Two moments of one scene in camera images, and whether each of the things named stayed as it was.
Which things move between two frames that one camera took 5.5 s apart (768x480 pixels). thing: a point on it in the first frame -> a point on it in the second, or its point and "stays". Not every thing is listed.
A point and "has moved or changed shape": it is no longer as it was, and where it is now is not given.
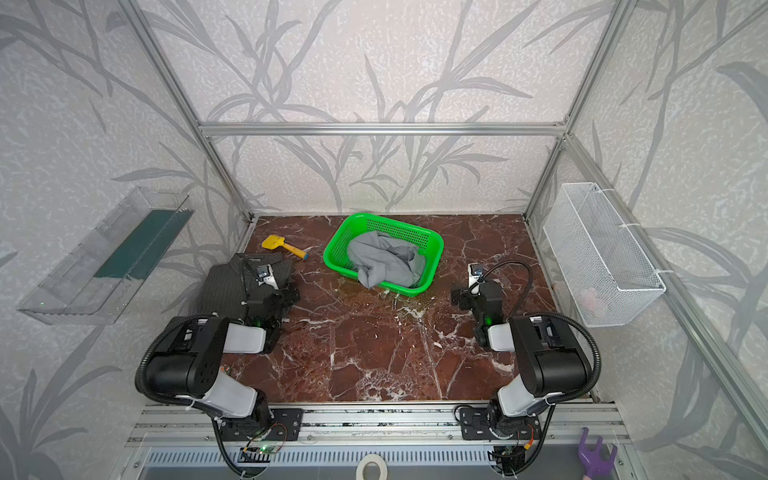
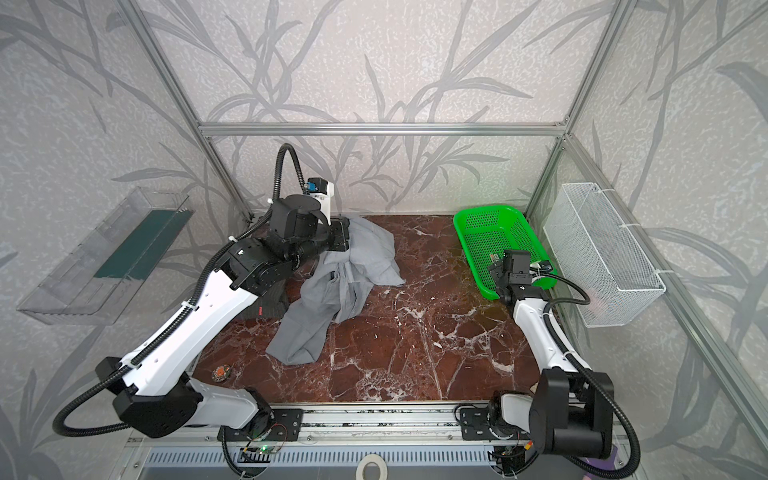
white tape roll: x=372 y=458 stays
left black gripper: x=252 y=287 -> x=341 y=233
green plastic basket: x=383 y=253 -> x=496 y=229
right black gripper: x=472 y=295 -> x=504 y=264
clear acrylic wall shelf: x=97 y=281 stays
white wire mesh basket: x=606 y=269 stays
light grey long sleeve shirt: x=381 y=258 has moved or changed shape
